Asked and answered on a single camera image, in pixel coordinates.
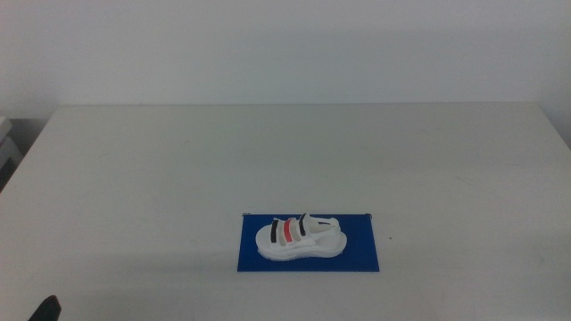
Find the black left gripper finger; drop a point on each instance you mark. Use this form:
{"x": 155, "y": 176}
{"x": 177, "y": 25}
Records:
{"x": 47, "y": 310}

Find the blue rectangular mat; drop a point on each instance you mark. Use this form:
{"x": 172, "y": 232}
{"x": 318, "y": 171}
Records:
{"x": 357, "y": 249}

